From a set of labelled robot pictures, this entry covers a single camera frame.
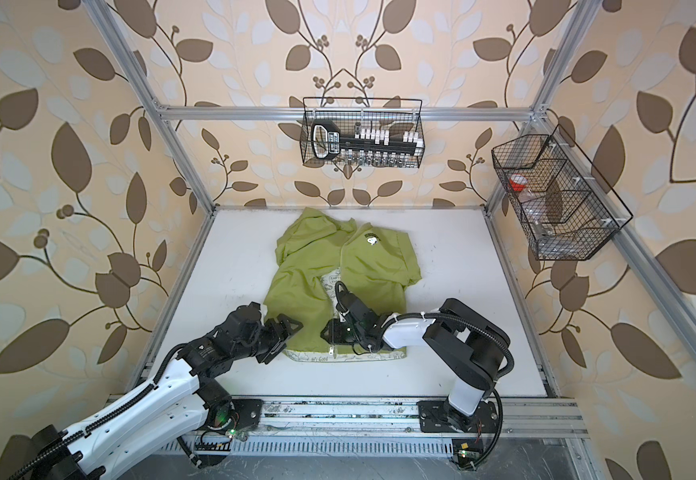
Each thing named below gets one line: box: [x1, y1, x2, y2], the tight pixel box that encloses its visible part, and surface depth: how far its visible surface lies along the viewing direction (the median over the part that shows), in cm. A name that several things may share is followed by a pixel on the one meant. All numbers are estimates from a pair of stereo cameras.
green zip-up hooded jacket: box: [264, 208, 422, 362], surface depth 99 cm
